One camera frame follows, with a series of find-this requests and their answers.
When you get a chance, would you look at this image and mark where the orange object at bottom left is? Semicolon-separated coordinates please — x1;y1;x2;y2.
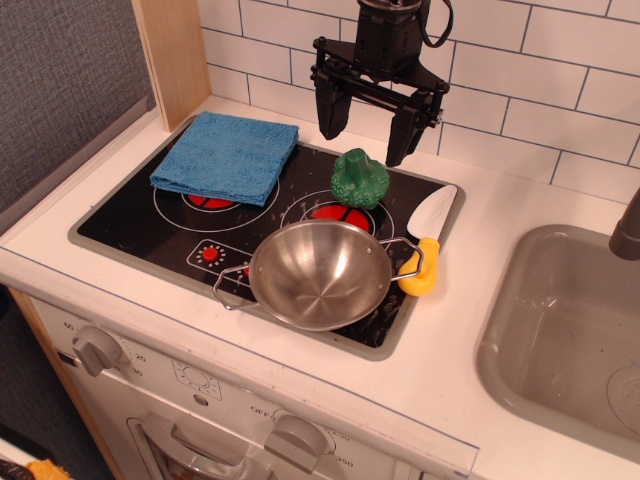
26;459;70;480

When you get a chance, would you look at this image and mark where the wooden side post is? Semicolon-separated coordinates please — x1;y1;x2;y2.
132;0;211;132

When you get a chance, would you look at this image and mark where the grey oven knob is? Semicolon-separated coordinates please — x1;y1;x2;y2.
264;415;328;474
72;325;123;377

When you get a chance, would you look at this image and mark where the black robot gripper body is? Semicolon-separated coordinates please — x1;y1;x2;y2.
311;1;449;126

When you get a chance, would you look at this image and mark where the yellow-handled white toy knife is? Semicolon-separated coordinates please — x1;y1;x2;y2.
398;185;457;297

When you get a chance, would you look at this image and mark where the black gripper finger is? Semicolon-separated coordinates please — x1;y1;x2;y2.
385;90;433;167
314;70;352;140

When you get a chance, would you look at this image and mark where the black toy stovetop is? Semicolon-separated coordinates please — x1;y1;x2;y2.
67;114;467;362

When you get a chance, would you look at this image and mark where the blue towel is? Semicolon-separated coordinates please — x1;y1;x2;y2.
150;112;299;207

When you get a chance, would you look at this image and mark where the grey faucet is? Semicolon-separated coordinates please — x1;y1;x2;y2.
609;189;640;261

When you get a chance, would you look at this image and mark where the green toy broccoli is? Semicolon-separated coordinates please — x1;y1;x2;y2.
331;148;390;210

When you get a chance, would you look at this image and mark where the grey right oven knob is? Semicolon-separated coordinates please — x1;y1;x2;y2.
264;415;328;474

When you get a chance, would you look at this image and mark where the grey sink basin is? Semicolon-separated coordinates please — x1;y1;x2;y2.
477;225;639;462

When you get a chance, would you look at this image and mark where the red stove knob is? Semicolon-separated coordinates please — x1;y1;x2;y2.
201;246;220;263

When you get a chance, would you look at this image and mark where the stainless steel two-handled bowl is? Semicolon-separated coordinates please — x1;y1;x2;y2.
212;220;425;332

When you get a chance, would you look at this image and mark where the grey left oven knob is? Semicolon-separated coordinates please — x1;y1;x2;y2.
72;325;123;377

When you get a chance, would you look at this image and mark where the grey oven door handle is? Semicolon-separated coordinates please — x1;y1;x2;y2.
140;413;274;479

